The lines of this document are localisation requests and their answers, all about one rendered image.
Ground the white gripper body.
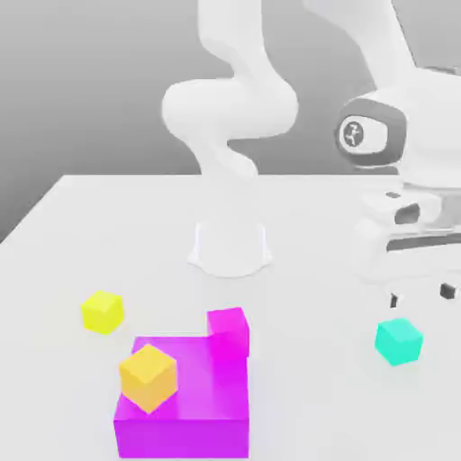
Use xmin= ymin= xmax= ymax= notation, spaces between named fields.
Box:
xmin=353 ymin=218 xmax=461 ymax=289

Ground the small teal cube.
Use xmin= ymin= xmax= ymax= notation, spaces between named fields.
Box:
xmin=374 ymin=317 xmax=424 ymax=368

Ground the small magenta cube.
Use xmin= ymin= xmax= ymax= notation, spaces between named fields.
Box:
xmin=206 ymin=306 xmax=250 ymax=358

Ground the small orange cube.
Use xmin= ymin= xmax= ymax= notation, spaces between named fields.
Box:
xmin=118 ymin=343 xmax=179 ymax=415

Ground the small yellow cube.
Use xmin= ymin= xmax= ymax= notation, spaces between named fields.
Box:
xmin=80 ymin=290 xmax=126 ymax=337

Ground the large magenta box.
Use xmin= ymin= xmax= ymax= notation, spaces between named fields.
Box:
xmin=113 ymin=335 xmax=250 ymax=460

